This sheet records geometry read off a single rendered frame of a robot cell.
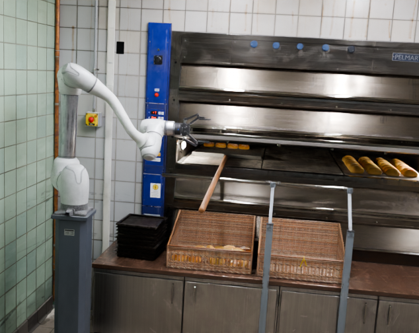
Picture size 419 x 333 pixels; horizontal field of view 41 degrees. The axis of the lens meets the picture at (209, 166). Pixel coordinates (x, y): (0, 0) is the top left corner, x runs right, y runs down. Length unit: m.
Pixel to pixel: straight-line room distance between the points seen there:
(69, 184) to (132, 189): 0.99
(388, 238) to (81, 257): 2.11
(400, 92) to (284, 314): 1.65
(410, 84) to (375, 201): 0.82
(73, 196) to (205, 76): 1.32
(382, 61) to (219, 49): 1.10
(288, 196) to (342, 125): 0.61
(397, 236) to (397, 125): 0.78
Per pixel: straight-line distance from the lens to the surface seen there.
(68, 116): 3.40
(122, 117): 3.30
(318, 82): 3.94
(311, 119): 3.95
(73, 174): 3.24
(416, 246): 4.20
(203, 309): 3.72
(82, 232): 3.29
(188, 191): 4.05
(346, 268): 3.54
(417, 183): 4.10
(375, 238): 4.14
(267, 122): 3.93
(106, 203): 4.20
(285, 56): 3.94
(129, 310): 3.82
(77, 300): 3.42
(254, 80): 3.93
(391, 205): 4.10
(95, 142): 4.17
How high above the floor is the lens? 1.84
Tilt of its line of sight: 10 degrees down
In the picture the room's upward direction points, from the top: 3 degrees clockwise
